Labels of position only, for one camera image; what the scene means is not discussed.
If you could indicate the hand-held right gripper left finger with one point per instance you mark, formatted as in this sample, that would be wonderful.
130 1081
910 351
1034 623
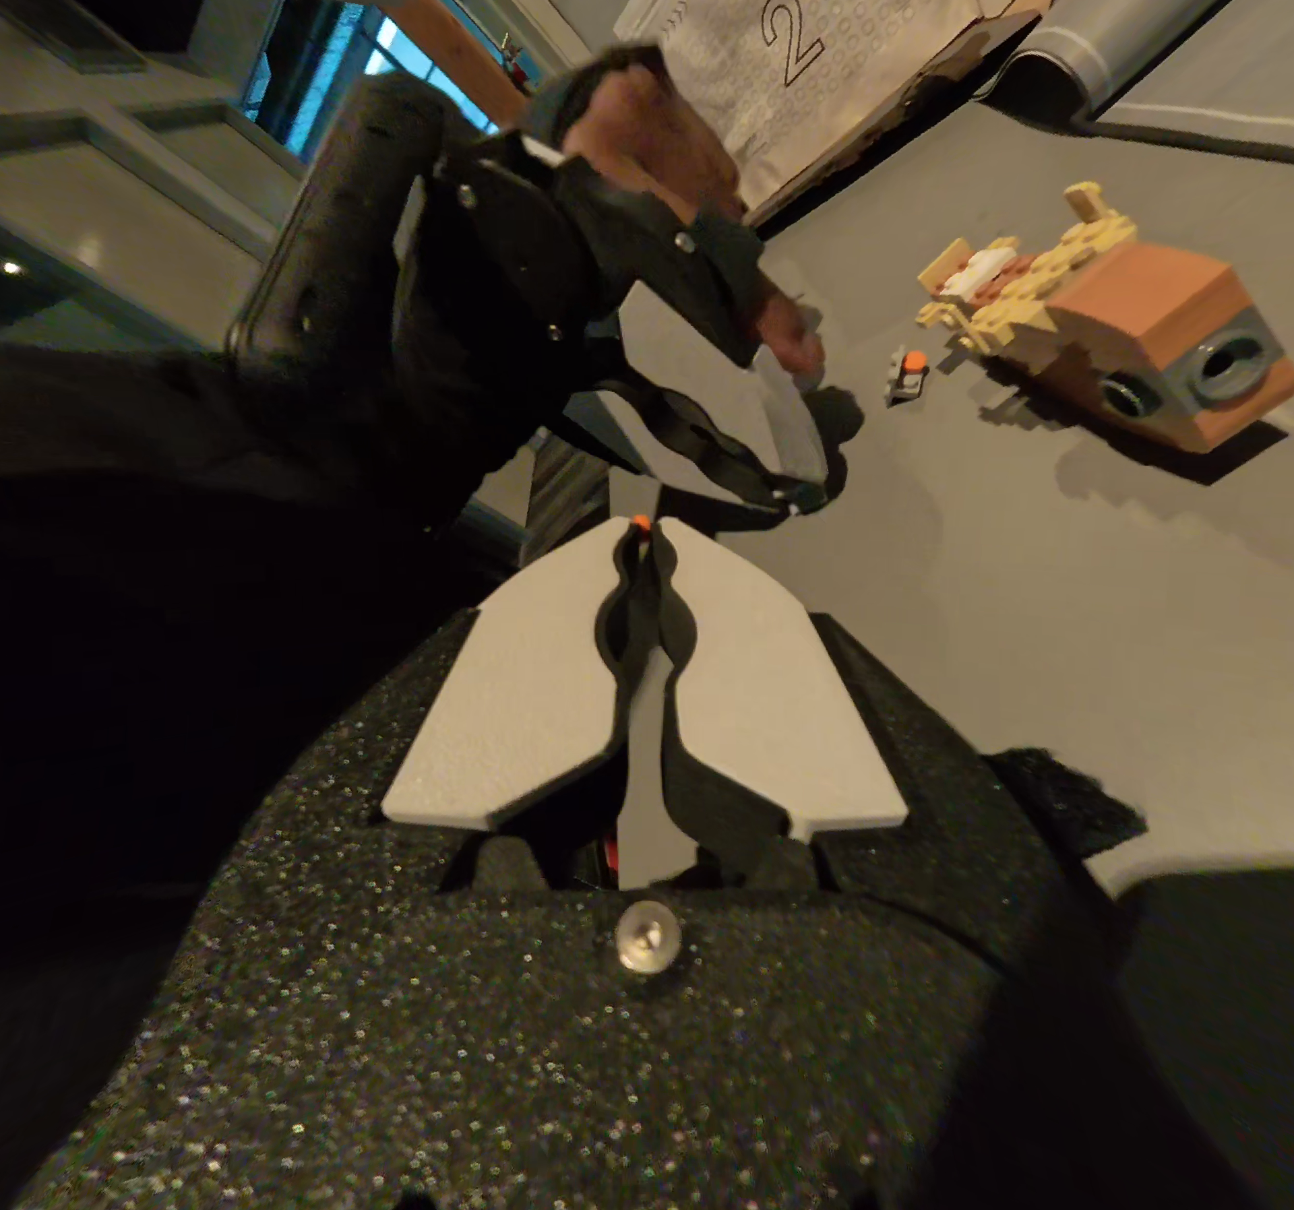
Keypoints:
516 704

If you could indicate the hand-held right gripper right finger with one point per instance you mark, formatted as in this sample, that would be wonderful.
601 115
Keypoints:
779 704

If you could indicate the grey instruction booklet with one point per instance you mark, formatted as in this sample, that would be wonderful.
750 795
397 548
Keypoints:
1163 7

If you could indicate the person's dark jacket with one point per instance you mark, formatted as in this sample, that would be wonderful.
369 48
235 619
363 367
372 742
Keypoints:
202 573

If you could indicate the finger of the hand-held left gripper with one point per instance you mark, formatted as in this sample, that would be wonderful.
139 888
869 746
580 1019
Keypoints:
718 361
627 437

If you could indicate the orange tan brick model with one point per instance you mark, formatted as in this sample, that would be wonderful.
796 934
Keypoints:
1143 321

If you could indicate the small dark grey brick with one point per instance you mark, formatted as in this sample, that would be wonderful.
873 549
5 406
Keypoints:
904 386

